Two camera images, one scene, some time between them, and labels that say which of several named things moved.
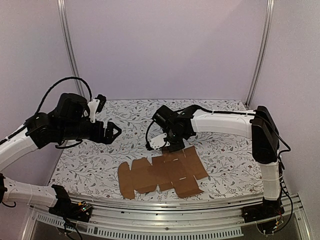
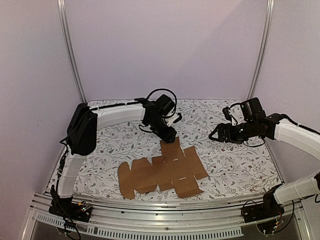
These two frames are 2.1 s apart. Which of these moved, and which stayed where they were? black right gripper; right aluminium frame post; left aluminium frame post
Moved: black right gripper
Stayed: right aluminium frame post; left aluminium frame post
